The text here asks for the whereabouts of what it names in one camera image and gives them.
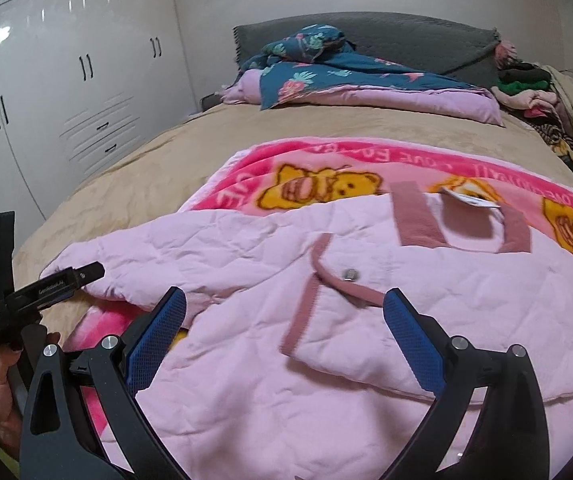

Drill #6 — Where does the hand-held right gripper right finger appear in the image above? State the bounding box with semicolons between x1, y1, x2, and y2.
381;287;550;480

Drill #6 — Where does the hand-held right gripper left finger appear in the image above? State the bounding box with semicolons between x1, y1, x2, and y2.
19;287;192;480

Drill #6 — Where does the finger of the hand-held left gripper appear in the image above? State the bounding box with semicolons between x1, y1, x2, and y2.
69;262;106;293
0;212;16;296

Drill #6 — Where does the pink quilted jacket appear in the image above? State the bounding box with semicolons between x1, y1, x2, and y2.
41;180;573;480

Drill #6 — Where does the pile of assorted clothes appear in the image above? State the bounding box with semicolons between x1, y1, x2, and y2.
491;40;573;196

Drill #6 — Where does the white glossy wardrobe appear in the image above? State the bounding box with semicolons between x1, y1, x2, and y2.
0;0;202;311

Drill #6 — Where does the pink bear printed blanket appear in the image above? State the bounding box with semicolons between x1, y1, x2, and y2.
61;135;573;461

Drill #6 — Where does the blue floral quilt pink lining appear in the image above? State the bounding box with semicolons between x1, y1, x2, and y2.
224;24;505;127

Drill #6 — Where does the grey headboard cushion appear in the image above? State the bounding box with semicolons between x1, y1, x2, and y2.
231;11;500;106

